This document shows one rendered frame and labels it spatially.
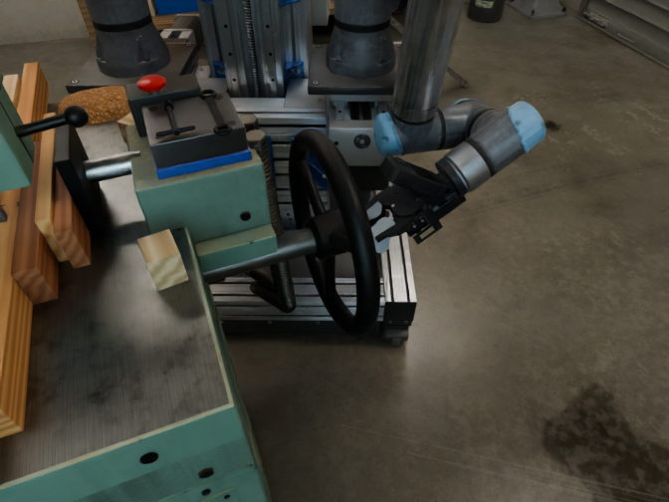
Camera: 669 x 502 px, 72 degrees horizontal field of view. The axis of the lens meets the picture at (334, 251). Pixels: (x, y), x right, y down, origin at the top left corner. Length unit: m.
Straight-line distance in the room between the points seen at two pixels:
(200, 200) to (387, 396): 1.01
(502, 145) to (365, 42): 0.38
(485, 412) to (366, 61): 0.99
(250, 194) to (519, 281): 1.37
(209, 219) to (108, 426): 0.24
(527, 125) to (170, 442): 0.64
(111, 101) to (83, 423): 0.50
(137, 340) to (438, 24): 0.53
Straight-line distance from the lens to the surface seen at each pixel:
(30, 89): 0.83
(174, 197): 0.52
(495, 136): 0.78
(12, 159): 0.47
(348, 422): 1.37
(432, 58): 0.72
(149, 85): 0.56
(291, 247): 0.61
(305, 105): 1.12
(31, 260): 0.50
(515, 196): 2.15
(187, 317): 0.45
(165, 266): 0.46
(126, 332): 0.46
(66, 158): 0.52
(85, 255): 0.53
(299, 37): 1.22
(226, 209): 0.54
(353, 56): 1.02
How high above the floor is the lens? 1.25
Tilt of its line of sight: 45 degrees down
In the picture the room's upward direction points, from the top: straight up
